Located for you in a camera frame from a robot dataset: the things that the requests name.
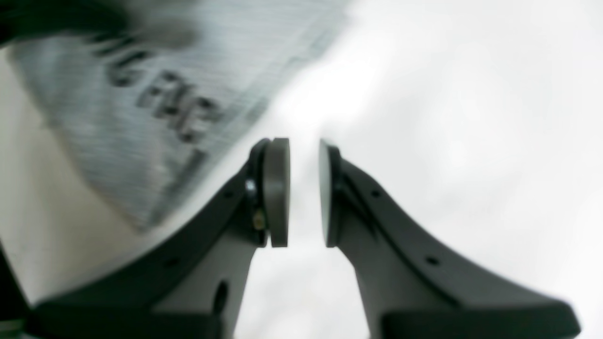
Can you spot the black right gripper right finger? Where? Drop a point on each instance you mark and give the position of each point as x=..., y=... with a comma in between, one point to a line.
x=412, y=285

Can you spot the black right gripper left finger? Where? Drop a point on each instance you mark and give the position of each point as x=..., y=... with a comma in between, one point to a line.
x=191, y=285

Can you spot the grey t-shirt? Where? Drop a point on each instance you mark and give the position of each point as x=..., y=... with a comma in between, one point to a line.
x=146, y=114

